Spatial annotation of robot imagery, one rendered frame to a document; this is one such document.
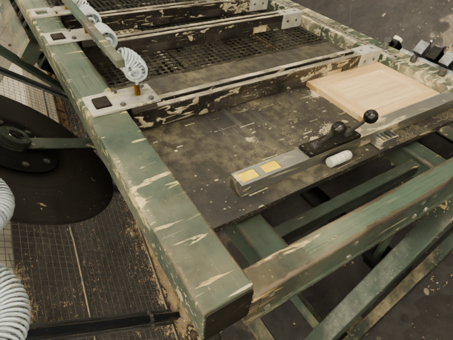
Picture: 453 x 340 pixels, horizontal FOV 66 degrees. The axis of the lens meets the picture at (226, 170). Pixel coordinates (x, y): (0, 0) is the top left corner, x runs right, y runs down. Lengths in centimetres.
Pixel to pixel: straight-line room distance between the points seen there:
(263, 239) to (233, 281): 25
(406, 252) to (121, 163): 113
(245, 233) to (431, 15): 225
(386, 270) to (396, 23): 182
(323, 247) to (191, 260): 27
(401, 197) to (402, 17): 206
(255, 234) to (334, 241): 19
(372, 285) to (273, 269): 92
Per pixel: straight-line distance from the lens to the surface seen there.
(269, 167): 89
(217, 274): 61
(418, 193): 96
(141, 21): 179
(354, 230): 79
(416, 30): 277
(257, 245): 82
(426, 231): 153
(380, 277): 156
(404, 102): 140
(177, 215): 68
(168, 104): 105
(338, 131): 89
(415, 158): 124
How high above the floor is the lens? 230
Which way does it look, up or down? 50 degrees down
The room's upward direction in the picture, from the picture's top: 69 degrees counter-clockwise
